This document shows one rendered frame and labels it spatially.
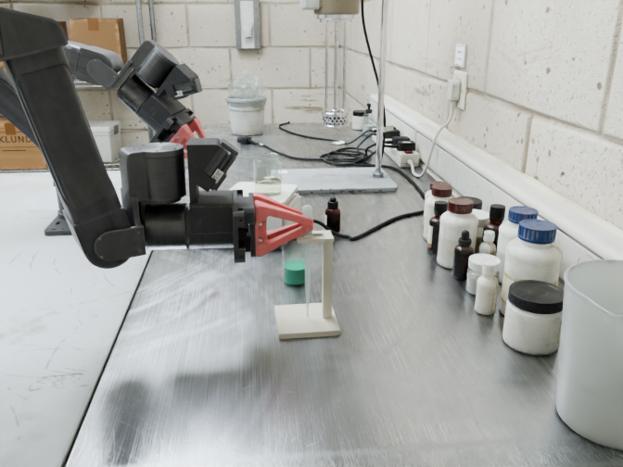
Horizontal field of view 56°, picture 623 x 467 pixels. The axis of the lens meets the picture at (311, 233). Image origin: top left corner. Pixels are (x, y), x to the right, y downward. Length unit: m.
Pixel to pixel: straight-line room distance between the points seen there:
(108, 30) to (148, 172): 2.47
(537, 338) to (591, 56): 0.44
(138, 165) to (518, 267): 0.49
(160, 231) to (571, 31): 0.69
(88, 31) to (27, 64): 2.51
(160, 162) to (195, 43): 2.76
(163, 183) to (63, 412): 0.27
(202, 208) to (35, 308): 0.33
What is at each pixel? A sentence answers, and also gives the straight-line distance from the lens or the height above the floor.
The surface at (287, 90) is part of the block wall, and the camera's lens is 3.45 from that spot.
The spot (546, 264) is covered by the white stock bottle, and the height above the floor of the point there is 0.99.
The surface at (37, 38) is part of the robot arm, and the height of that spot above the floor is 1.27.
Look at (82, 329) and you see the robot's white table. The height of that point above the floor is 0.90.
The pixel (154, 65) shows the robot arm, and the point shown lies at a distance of 1.14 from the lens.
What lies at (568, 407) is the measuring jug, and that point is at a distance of 0.66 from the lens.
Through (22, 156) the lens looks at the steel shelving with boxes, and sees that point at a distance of 3.28.
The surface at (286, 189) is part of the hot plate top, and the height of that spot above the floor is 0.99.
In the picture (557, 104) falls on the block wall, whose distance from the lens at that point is 1.06.
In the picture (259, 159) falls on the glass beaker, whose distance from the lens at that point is 1.01.
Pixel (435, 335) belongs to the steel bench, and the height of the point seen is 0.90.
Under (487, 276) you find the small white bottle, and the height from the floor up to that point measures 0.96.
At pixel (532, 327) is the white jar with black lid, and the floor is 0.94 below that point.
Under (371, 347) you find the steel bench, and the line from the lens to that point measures 0.75.
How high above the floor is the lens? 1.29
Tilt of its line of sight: 20 degrees down
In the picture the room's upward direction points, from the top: straight up
